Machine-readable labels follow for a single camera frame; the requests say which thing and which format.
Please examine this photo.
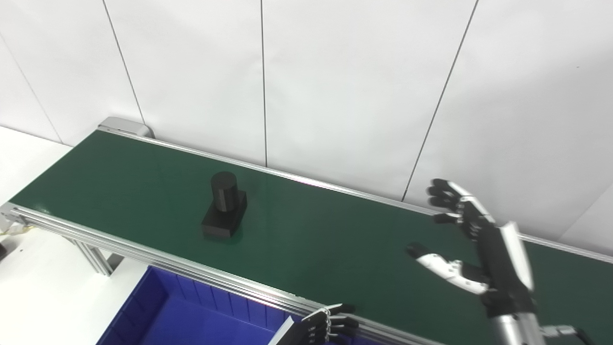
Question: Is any green conveyor belt aluminium frame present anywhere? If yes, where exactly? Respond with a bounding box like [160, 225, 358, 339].
[0, 116, 613, 345]

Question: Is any aluminium conveyor support leg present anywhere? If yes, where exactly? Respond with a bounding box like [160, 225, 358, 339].
[72, 237, 116, 277]

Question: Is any blue plastic bin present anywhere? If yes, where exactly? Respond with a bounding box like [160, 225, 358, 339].
[96, 266, 374, 345]

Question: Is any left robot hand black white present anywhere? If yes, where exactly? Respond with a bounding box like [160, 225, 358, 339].
[268, 303, 360, 345]

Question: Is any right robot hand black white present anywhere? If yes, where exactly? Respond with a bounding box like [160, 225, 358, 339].
[406, 179, 537, 319]

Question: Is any black cylinder block part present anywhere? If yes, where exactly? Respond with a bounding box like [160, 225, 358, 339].
[201, 172, 248, 239]

